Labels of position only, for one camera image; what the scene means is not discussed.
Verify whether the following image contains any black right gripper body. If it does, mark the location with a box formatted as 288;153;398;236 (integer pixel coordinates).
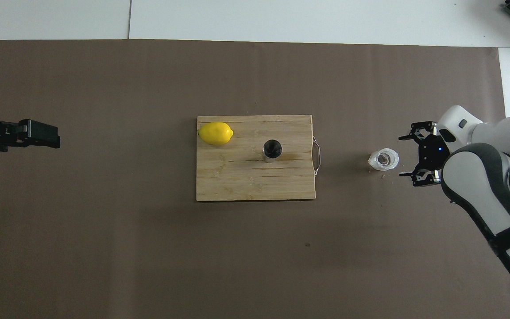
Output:
418;133;451;173

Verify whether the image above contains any wooden cutting board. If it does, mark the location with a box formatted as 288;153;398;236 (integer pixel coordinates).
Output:
196;115;322;202

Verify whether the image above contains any brown paper mat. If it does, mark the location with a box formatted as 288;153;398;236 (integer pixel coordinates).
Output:
0;39;510;319

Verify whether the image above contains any steel double jigger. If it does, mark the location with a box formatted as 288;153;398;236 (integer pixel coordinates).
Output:
262;139;283;163

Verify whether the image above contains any yellow lemon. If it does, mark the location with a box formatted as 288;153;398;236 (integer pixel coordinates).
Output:
198;122;234;146

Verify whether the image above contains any small clear glass cup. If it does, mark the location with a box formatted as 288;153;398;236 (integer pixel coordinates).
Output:
368;148;400;171

